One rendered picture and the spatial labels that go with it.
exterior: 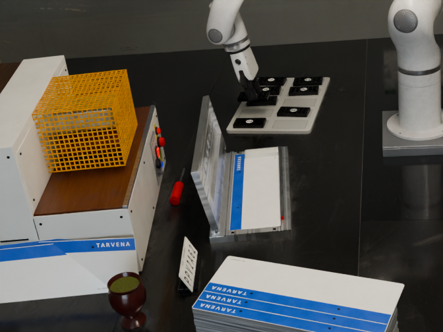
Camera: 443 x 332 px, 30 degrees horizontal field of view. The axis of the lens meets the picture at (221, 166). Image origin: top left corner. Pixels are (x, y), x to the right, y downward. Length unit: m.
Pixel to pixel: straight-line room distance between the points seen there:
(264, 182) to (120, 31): 2.52
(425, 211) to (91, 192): 0.83
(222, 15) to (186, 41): 2.14
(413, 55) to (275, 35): 2.23
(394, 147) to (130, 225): 0.82
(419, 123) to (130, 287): 1.02
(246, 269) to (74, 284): 0.44
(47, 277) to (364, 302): 0.77
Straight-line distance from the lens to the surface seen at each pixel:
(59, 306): 2.01
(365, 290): 1.73
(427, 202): 2.19
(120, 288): 1.84
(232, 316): 1.70
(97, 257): 1.99
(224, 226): 2.11
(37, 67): 2.34
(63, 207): 2.00
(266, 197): 2.21
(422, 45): 2.30
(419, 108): 2.40
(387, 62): 3.01
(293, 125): 2.59
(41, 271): 2.04
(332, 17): 4.44
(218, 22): 2.47
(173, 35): 4.59
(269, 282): 1.77
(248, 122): 2.62
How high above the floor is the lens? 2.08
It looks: 29 degrees down
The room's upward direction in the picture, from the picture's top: 9 degrees counter-clockwise
